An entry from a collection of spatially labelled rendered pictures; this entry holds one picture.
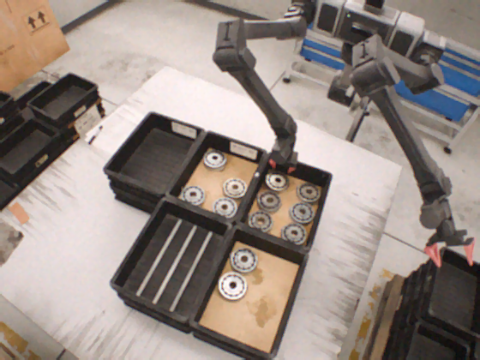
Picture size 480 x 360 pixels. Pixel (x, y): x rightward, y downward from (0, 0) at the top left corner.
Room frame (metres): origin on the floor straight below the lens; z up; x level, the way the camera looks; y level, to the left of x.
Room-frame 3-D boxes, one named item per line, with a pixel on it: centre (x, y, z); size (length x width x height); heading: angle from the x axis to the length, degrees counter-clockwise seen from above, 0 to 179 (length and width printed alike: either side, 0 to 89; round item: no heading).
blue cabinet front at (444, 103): (2.32, -1.46, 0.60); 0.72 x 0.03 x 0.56; 67
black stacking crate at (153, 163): (0.95, 0.38, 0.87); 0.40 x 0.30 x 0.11; 164
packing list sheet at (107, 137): (1.25, 0.71, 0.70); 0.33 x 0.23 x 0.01; 157
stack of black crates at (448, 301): (0.58, -1.15, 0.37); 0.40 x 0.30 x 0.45; 157
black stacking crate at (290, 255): (0.40, -0.09, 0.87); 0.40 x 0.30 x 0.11; 164
